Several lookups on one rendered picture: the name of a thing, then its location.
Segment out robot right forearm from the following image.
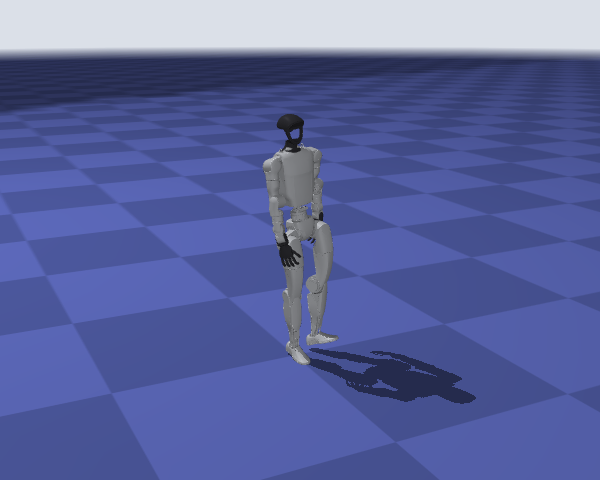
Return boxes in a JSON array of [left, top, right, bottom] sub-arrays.
[[269, 197, 285, 244]]

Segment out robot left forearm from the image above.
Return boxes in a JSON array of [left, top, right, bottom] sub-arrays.
[[311, 187, 323, 220]]

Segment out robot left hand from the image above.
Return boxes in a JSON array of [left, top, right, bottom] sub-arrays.
[[307, 212, 323, 245]]

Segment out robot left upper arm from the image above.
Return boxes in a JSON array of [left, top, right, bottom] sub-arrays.
[[308, 147, 324, 193]]

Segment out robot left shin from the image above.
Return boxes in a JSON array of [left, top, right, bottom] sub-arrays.
[[307, 282, 327, 337]]

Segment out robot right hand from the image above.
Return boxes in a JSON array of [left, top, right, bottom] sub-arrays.
[[275, 233, 301, 267]]

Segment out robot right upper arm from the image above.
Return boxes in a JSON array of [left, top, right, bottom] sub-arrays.
[[263, 156, 286, 208]]

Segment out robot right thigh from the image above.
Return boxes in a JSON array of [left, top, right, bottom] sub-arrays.
[[277, 230, 304, 304]]

